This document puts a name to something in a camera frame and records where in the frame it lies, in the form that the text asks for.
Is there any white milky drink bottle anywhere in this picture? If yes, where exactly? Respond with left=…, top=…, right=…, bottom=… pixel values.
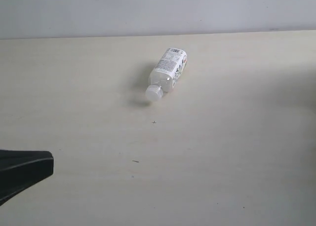
left=145, top=48, right=188, bottom=102

